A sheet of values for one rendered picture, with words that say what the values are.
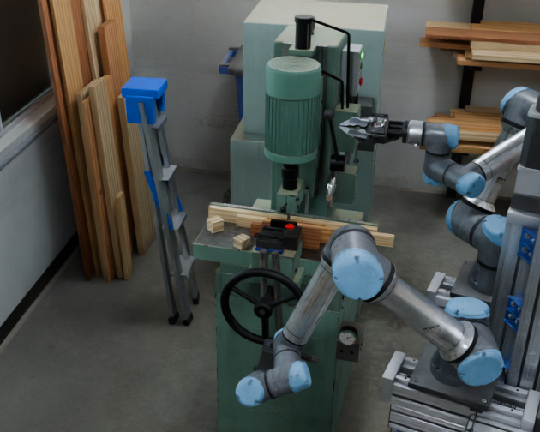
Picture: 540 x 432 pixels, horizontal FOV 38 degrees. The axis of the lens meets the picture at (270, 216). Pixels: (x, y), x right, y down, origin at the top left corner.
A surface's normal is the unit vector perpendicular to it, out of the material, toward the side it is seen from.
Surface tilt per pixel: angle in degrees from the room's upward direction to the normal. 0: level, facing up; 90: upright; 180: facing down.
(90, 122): 88
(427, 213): 0
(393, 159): 90
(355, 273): 85
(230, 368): 90
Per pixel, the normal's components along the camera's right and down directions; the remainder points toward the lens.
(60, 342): 0.01, -0.88
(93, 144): 0.98, 0.07
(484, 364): 0.10, 0.55
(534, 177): -0.42, 0.43
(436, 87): -0.17, 0.47
